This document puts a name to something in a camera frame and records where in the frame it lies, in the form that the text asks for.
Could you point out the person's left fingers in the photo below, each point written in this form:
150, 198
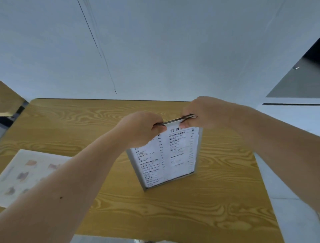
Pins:
159, 127

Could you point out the white printed menu sheet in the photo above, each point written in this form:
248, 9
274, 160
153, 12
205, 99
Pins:
166, 155

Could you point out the person's left hand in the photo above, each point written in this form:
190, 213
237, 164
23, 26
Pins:
136, 126

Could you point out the person's left forearm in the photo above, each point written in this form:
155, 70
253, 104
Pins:
65, 190

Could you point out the person's right hand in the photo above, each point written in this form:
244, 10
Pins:
210, 112

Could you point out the white picture menu card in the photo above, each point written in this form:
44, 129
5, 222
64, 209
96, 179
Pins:
25, 176

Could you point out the person's right forearm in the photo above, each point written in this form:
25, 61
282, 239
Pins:
277, 155

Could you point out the person's right fingers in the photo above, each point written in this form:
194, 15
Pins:
187, 120

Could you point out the clear acrylic menu stand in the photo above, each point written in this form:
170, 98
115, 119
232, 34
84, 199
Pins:
167, 160

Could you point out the wooden chair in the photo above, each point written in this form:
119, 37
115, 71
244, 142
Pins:
10, 105

